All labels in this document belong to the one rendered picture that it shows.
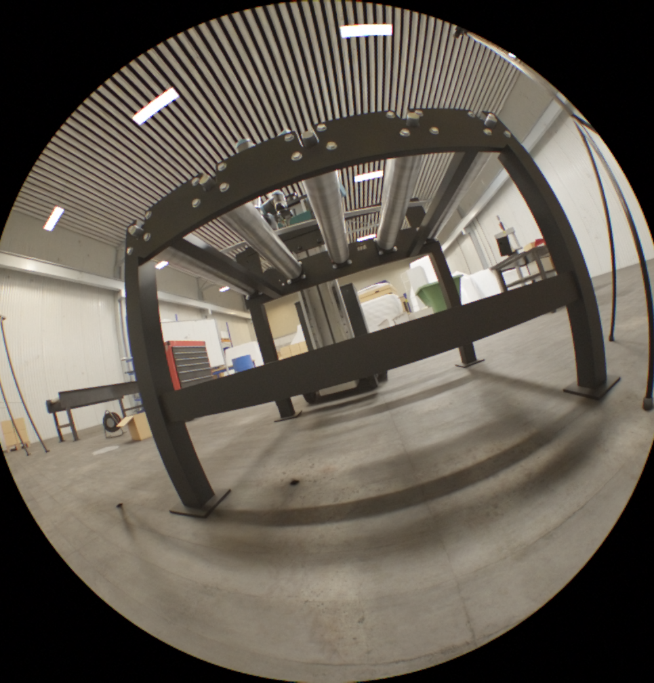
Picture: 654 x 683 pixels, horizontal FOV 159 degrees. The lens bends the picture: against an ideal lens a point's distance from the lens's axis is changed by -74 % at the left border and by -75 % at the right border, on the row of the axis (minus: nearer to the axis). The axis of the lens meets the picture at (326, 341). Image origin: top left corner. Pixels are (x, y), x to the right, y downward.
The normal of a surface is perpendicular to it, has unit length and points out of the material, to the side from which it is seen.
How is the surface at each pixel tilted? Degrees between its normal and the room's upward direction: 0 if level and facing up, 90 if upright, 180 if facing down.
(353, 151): 90
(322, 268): 90
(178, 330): 90
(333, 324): 90
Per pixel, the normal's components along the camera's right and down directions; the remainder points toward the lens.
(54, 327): 0.95, -0.29
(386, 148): -0.14, 0.00
